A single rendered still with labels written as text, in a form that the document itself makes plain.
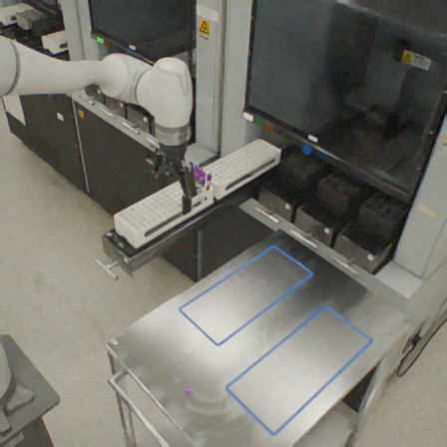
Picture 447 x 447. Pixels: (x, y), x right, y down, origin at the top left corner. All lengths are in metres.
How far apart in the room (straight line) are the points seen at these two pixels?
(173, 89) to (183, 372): 0.65
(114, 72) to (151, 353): 0.68
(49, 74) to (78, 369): 1.42
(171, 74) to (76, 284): 1.44
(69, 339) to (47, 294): 0.29
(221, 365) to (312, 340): 0.23
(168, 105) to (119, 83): 0.14
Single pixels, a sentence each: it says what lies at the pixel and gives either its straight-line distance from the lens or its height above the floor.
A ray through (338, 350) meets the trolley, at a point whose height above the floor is 0.82.
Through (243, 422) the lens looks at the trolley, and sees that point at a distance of 1.09.
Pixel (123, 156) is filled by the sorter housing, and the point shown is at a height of 0.54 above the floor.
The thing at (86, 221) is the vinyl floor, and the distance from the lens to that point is 2.78.
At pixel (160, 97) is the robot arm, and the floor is 1.21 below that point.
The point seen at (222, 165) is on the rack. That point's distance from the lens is 1.62.
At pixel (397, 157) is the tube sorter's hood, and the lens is 1.39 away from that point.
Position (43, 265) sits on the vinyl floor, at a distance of 2.58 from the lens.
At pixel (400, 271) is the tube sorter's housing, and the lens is 1.57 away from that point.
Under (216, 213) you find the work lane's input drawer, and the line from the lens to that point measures 1.56.
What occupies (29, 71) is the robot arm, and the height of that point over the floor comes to 1.40.
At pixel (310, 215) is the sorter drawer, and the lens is 1.56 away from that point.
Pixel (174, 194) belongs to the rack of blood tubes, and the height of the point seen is 0.87.
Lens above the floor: 1.79
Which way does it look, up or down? 42 degrees down
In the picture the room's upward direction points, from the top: 3 degrees clockwise
